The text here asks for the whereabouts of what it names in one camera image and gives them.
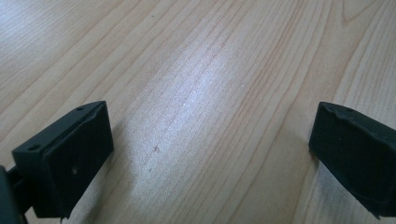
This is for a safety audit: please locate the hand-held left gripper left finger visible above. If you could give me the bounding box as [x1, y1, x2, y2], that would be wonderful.
[11, 100, 115, 220]

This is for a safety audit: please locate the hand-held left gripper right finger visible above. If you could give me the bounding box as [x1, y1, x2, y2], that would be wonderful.
[308, 101, 396, 220]

